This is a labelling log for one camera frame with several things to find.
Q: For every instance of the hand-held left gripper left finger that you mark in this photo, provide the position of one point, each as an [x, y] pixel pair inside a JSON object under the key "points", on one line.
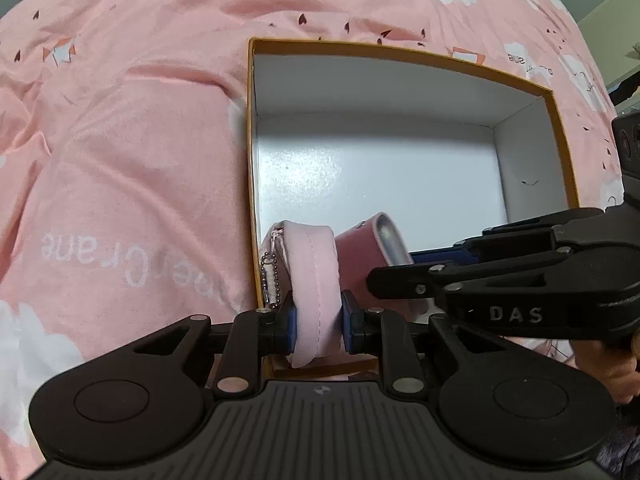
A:
{"points": [[288, 329]]}

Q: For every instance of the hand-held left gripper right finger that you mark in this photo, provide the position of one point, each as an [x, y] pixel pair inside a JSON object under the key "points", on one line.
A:
{"points": [[354, 330]]}

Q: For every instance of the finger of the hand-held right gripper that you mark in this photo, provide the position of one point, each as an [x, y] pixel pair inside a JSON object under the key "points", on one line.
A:
{"points": [[450, 277], [500, 240]]}

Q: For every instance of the pink cylindrical gadget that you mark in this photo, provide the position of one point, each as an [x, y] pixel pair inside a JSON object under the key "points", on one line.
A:
{"points": [[365, 260]]}

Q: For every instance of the orange cardboard box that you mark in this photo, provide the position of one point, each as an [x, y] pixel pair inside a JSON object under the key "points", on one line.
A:
{"points": [[375, 160]]}

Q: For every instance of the person's right hand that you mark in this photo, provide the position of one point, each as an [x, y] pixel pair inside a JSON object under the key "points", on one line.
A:
{"points": [[617, 367]]}

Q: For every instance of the purple patterned clothing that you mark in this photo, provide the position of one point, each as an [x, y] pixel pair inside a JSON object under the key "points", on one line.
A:
{"points": [[625, 440]]}

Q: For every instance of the pink printed blanket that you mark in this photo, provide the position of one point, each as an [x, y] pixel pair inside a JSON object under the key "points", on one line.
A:
{"points": [[125, 135]]}

